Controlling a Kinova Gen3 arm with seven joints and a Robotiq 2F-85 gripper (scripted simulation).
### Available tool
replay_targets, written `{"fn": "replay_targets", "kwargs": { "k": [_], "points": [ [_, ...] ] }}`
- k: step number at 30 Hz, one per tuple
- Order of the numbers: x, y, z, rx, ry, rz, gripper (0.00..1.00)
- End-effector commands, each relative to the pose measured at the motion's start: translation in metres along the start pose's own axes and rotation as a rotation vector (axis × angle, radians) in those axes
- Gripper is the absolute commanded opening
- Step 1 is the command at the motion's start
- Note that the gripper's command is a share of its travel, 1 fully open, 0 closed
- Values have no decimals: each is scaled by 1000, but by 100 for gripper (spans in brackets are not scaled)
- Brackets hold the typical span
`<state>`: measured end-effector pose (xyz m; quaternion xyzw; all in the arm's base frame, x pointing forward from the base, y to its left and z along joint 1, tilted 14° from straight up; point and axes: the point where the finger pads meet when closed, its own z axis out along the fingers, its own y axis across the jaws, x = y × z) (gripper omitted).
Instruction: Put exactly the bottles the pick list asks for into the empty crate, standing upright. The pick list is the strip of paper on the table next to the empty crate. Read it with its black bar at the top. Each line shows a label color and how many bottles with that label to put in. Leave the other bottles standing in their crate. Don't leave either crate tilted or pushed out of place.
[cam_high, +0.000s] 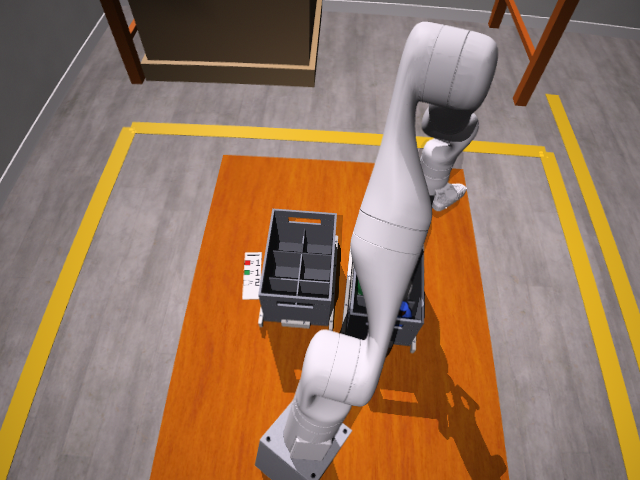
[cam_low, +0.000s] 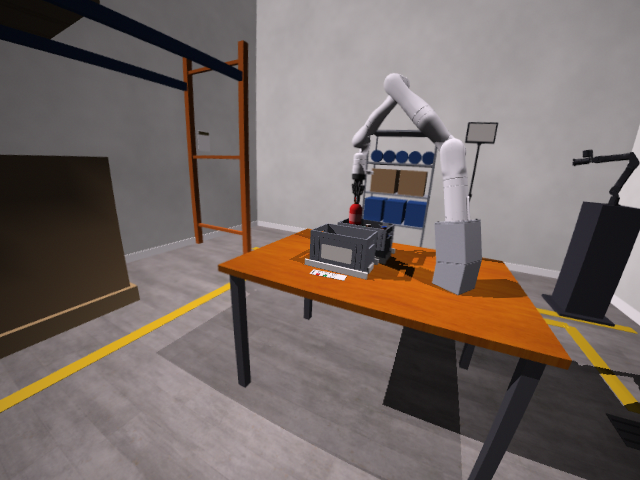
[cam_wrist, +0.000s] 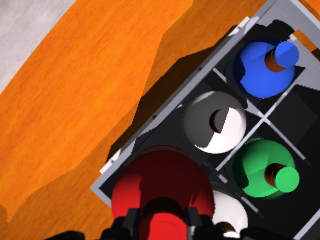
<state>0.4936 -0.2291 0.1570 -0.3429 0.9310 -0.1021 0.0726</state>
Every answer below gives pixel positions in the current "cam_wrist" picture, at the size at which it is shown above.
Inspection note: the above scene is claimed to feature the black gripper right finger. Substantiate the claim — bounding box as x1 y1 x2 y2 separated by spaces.
184 206 296 240

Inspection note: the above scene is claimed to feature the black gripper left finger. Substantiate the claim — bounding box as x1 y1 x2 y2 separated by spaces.
44 208 141 240

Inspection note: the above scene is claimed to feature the red bottle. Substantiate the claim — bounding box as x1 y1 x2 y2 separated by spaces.
111 145 215 240

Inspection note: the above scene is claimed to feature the green bottle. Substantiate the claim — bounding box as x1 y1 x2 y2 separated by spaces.
223 138 299 200

